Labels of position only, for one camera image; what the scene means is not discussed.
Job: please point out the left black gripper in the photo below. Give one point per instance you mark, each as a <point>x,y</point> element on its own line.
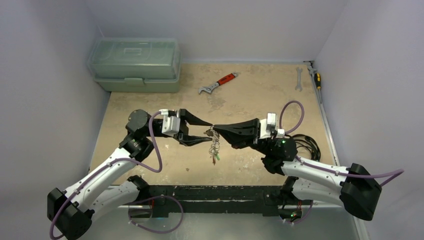
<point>182,135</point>

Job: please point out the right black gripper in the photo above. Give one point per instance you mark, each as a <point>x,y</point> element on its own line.
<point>256,131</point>

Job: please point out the large perforated metal keyring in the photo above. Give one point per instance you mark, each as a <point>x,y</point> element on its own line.
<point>215,144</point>

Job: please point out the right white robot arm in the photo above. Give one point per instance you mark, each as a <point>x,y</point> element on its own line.
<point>351,187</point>

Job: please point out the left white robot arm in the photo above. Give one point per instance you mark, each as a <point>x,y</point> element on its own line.
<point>73,210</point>

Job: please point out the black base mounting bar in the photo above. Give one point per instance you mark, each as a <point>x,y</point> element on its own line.
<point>267,200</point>

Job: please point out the silver open end wrench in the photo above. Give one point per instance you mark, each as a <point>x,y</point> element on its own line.
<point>298,86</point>

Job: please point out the green plastic toolbox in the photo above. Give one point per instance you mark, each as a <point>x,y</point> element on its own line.
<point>136,64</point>

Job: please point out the yellow black screwdriver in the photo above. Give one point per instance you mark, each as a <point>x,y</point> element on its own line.
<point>317,81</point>

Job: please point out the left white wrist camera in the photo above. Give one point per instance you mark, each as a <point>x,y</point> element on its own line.
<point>171,122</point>

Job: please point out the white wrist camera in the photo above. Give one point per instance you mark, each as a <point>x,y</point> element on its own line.
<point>171,122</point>
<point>269,123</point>

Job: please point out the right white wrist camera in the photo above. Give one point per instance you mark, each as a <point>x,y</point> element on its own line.
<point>269,123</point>

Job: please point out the red handled adjustable wrench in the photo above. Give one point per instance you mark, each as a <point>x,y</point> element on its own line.
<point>209,89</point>

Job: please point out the aluminium frame rail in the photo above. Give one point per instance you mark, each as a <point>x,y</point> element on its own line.
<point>326,126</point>

